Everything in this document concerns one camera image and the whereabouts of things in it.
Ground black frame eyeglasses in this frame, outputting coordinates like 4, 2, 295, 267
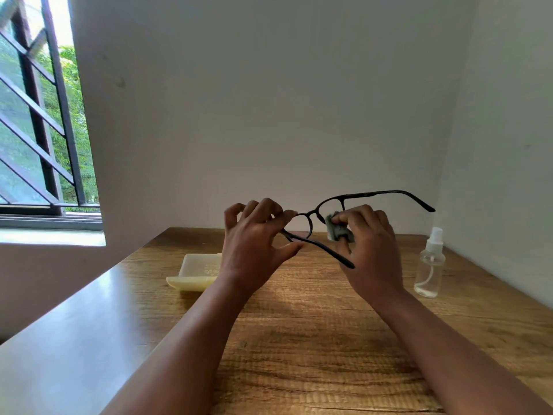
271, 190, 436, 270

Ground person's right hand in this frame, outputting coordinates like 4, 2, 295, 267
331, 205, 407, 306

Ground person's right forearm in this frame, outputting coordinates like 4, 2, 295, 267
372, 288, 553, 415

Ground person's left forearm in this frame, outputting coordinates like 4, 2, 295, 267
100, 276, 256, 415

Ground grey lens cleaning cloth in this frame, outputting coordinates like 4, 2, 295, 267
325, 211, 356, 244

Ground window with metal grille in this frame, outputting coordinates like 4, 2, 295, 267
0, 0, 104, 232

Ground clear plastic spray bottle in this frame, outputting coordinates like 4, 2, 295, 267
413, 227, 446, 299

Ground person's left hand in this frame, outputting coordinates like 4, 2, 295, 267
219, 198, 305, 295

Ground pale yellow eyeglasses case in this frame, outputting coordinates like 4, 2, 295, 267
166, 252, 224, 293

